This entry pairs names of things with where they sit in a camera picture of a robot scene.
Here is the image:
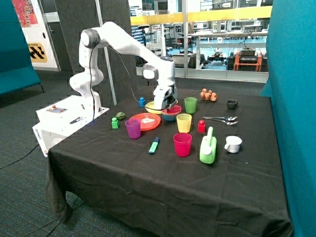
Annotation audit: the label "teal sofa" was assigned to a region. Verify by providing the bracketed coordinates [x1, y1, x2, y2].
[0, 0, 41, 95]

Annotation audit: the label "blue plastic bowl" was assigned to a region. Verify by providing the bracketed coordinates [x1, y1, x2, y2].
[162, 114, 178, 121]

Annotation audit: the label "orange plastic plate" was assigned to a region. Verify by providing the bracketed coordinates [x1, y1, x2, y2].
[131, 113, 161, 131]

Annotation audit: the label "black tablecloth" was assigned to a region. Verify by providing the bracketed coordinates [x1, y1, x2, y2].
[45, 92, 293, 237]

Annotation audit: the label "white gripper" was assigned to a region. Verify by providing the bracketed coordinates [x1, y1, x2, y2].
[154, 85, 178, 113]

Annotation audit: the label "pink plastic cup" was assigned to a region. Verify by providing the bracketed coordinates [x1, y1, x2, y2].
[173, 133, 192, 157]

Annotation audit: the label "pink plastic bowl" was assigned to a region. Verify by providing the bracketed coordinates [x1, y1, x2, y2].
[161, 105, 182, 114]

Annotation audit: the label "orange mobile robot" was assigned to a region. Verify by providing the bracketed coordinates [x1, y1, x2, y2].
[233, 48, 262, 72]

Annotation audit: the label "green highlighter pen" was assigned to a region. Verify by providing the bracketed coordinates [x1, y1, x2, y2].
[148, 137, 160, 155]

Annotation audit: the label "white ceramic mug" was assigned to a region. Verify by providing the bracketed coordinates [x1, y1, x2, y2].
[224, 136, 242, 154]

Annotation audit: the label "teal partition wall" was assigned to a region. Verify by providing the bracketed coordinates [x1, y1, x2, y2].
[261, 0, 316, 237]

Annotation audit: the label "green toy watering can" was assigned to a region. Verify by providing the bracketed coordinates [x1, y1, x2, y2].
[199, 126, 217, 164]

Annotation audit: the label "dark green toy vegetable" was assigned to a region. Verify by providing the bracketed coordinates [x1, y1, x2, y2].
[116, 112, 126, 121]

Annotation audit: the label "upper metal spoon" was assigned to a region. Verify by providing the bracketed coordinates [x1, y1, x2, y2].
[203, 116, 237, 121]

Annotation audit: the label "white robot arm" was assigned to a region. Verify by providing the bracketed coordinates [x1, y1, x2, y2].
[70, 22, 177, 115]

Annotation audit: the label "small black bowl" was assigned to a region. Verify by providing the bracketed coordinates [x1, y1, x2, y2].
[226, 100, 238, 110]

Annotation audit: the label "yellow plastic plate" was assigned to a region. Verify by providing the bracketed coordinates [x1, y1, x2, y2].
[145, 101, 161, 115]

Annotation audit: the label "red wall poster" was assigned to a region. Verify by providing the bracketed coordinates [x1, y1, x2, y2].
[12, 0, 39, 28]

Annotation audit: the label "yellow plastic cup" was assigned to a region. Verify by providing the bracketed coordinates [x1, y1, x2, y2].
[176, 114, 192, 133]

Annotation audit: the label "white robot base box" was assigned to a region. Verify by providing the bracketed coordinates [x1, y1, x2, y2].
[33, 95, 109, 157]

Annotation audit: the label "green toy block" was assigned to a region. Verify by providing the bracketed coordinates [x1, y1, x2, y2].
[111, 118, 119, 129]

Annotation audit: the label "metal spoon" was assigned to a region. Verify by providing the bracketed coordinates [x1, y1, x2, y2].
[214, 119, 238, 125]
[203, 116, 237, 121]

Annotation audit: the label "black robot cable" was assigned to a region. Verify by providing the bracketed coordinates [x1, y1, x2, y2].
[70, 41, 166, 124]

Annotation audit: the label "orange toy potatoes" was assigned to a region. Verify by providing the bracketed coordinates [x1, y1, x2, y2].
[200, 88, 218, 102]

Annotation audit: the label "yellow black sign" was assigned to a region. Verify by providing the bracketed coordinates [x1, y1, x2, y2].
[28, 42, 47, 63]

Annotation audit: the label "blue toy block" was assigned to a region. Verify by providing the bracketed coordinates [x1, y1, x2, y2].
[139, 97, 146, 107]

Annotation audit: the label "green plastic cup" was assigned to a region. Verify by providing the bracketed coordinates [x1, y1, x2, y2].
[184, 97, 198, 114]

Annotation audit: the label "red toy block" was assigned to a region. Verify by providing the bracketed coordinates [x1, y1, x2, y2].
[198, 120, 205, 133]

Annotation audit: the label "lower metal spoon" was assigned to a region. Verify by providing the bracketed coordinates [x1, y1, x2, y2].
[214, 119, 238, 125]

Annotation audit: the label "purple plastic cup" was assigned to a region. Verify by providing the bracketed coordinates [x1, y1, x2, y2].
[125, 118, 141, 139]

